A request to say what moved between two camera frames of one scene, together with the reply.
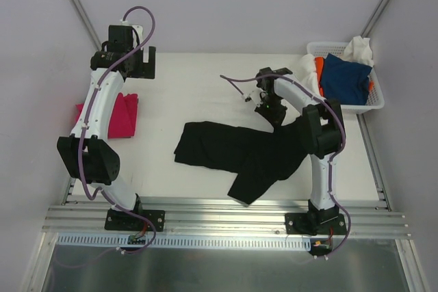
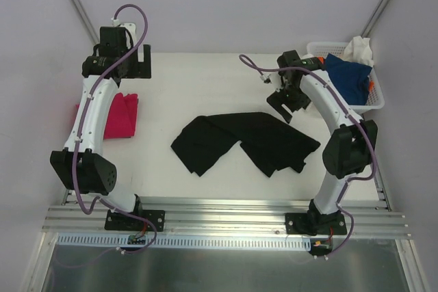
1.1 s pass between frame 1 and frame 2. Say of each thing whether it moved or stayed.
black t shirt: moved
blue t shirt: stayed
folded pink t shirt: stayed
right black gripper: moved
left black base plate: stayed
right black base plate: stayed
